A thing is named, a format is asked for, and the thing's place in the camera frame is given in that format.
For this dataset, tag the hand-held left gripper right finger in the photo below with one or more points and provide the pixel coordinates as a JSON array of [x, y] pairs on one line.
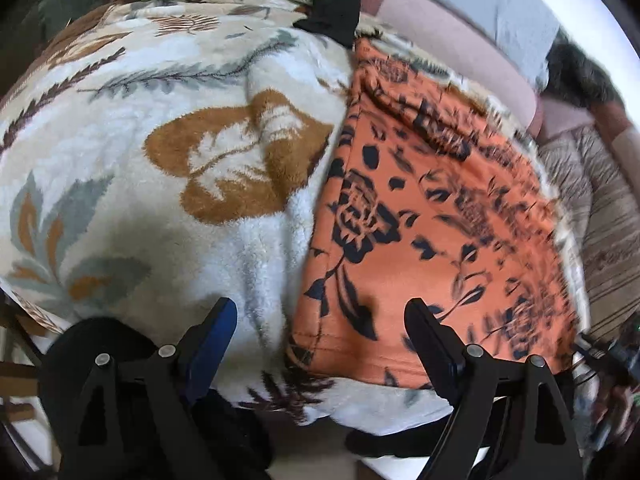
[[434, 342]]

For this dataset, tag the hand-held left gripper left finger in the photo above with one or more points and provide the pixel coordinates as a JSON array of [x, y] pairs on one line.
[[212, 347]]

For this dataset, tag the orange floral cloth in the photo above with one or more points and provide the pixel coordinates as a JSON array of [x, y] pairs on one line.
[[415, 220]]

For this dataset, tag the brown striped cloth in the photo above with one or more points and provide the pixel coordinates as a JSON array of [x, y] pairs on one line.
[[600, 220]]

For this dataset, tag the beige leaf-print fleece blanket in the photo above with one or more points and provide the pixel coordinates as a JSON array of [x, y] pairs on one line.
[[150, 170]]

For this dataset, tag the dark fuzzy cloth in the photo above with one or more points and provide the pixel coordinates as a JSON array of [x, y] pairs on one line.
[[580, 72]]

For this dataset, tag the pink bolster pillow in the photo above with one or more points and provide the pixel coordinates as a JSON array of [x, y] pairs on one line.
[[450, 45]]

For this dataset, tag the grey pillow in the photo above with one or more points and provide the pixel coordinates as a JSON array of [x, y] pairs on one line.
[[495, 10]]

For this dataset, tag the black cloth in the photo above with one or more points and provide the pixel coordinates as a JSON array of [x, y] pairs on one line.
[[332, 5]]

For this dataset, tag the wooden furniture frame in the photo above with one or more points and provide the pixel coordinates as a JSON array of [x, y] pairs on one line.
[[20, 350]]

